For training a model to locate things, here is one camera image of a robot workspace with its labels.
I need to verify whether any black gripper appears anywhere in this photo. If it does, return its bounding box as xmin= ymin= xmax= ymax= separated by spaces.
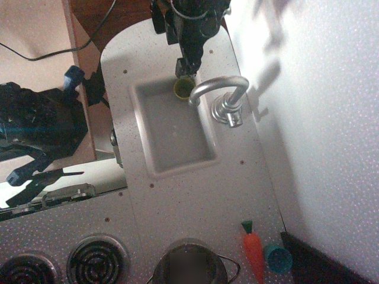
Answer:
xmin=175 ymin=28 xmax=214 ymax=78

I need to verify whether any metal cabinet hinge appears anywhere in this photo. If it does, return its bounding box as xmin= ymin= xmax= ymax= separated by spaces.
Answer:
xmin=110 ymin=129 xmax=123 ymax=168

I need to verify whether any yellow-green plastic cup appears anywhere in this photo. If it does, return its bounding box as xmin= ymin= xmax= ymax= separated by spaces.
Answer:
xmin=174 ymin=78 xmax=195 ymax=101

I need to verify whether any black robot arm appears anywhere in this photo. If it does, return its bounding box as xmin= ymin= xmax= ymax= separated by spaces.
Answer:
xmin=150 ymin=0 xmax=230 ymax=78

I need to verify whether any blue clamp upper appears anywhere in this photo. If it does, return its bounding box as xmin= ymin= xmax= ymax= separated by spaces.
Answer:
xmin=63 ymin=65 xmax=85 ymax=92

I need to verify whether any blue clamp lower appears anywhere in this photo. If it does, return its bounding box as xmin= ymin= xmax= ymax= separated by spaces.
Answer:
xmin=7 ymin=168 xmax=33 ymax=186

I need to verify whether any grey sink basin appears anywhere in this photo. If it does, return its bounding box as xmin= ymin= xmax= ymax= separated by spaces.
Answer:
xmin=130 ymin=76 xmax=220 ymax=179

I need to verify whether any black tripod equipment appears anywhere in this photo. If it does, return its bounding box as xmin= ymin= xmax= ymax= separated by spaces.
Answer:
xmin=0 ymin=70 xmax=113 ymax=208

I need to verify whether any black cable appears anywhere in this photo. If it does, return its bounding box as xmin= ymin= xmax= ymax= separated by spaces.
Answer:
xmin=0 ymin=0 xmax=117 ymax=62

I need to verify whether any teal plastic cup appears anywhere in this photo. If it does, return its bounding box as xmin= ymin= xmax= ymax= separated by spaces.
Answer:
xmin=264 ymin=244 xmax=293 ymax=274

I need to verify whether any orange toy carrot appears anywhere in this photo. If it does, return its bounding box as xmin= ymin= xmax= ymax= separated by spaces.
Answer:
xmin=241 ymin=220 xmax=264 ymax=283

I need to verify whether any metal pot with handle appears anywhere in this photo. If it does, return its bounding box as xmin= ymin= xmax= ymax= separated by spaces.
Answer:
xmin=146 ymin=243 xmax=241 ymax=284

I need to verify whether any black coil burner middle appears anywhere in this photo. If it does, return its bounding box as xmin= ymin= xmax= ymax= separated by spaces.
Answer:
xmin=66 ymin=234 xmax=130 ymax=283

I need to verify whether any black coil burner left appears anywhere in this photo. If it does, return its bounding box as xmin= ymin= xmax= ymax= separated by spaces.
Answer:
xmin=1 ymin=253 xmax=59 ymax=283

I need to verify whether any black coil burner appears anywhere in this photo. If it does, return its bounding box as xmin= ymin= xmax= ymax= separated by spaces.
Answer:
xmin=1 ymin=253 xmax=59 ymax=283
xmin=66 ymin=234 xmax=130 ymax=283

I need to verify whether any metal bracket on counter edge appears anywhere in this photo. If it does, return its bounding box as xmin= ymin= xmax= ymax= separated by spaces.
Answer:
xmin=41 ymin=183 xmax=97 ymax=206

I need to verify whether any blue clamp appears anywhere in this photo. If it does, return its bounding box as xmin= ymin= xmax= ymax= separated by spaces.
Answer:
xmin=63 ymin=65 xmax=85 ymax=92
xmin=7 ymin=168 xmax=33 ymax=186

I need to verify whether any silver curved faucet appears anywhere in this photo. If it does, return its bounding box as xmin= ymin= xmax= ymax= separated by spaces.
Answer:
xmin=188 ymin=76 xmax=249 ymax=128

